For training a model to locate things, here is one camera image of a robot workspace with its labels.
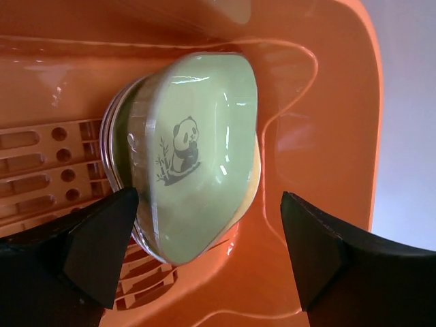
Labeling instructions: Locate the orange plastic bin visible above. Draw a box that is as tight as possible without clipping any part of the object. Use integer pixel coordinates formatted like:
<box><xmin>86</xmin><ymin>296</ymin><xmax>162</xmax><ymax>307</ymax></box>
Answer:
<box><xmin>1</xmin><ymin>1</ymin><xmax>382</xmax><ymax>326</ymax></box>

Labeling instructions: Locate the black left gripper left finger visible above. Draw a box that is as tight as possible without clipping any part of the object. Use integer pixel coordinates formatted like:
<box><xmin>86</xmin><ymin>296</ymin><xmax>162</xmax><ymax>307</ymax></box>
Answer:
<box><xmin>1</xmin><ymin>187</ymin><xmax>139</xmax><ymax>326</ymax></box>

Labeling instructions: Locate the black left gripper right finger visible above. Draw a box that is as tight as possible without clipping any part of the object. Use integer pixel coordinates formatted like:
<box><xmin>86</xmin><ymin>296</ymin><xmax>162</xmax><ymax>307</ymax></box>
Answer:
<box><xmin>280</xmin><ymin>192</ymin><xmax>435</xmax><ymax>326</ymax></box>

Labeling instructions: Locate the brown panda plate front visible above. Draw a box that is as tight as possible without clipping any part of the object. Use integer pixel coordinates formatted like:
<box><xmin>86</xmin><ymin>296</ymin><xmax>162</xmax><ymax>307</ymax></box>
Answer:
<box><xmin>99</xmin><ymin>77</ymin><xmax>146</xmax><ymax>191</ymax></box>

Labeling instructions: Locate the yellow panda plate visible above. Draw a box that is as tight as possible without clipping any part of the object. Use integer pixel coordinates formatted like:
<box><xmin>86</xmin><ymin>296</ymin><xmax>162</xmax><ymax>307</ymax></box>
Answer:
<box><xmin>232</xmin><ymin>136</ymin><xmax>262</xmax><ymax>225</ymax></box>

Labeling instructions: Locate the green panda plate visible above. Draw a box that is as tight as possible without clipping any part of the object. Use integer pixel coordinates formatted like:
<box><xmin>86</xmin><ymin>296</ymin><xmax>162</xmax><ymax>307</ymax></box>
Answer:
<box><xmin>127</xmin><ymin>52</ymin><xmax>258</xmax><ymax>265</ymax></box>

